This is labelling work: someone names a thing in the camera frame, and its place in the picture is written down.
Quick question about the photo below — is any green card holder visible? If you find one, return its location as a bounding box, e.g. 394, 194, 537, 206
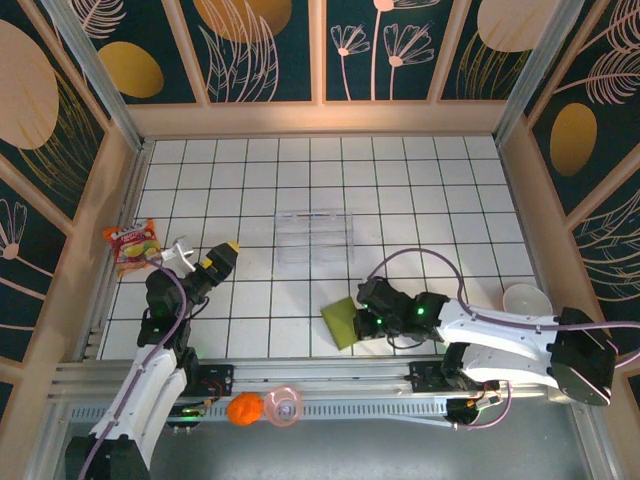
320, 295, 362, 351

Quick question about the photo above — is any red orange snack packet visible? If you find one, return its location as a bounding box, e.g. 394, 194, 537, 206
102, 217, 166, 279

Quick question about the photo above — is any clear plastic organizer box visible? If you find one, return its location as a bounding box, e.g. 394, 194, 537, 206
274, 209, 355, 266

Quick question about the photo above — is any pink translucent cup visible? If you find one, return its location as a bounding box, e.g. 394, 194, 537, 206
263, 384, 304, 428

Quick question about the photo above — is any black controller board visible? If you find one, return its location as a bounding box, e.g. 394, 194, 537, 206
444, 397, 501, 432
169, 399, 211, 434

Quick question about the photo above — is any white bowl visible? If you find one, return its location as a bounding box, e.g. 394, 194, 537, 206
502, 283, 551, 319

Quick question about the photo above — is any orange ball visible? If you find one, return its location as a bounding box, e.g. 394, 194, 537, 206
225, 392, 265, 427

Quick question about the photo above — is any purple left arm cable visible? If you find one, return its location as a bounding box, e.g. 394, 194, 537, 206
77, 257, 189, 480

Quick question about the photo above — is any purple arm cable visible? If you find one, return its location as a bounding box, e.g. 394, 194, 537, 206
77, 257, 189, 480
369, 248, 640, 432

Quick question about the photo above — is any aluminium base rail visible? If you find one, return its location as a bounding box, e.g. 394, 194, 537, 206
47, 352, 561, 401

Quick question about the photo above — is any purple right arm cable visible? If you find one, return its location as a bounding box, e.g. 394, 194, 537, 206
369, 248, 640, 432

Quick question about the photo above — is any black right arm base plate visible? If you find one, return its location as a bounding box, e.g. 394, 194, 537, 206
408, 359, 501, 396

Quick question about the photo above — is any perforated metal cable tray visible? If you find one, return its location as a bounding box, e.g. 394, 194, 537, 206
67, 399, 451, 429

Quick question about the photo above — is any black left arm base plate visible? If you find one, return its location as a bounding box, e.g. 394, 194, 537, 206
197, 364, 236, 399

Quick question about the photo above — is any white flat cable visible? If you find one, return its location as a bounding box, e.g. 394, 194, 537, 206
389, 413, 451, 429

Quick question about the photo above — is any aluminium corner post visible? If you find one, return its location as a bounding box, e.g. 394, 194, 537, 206
492, 0, 584, 146
39, 0, 147, 151

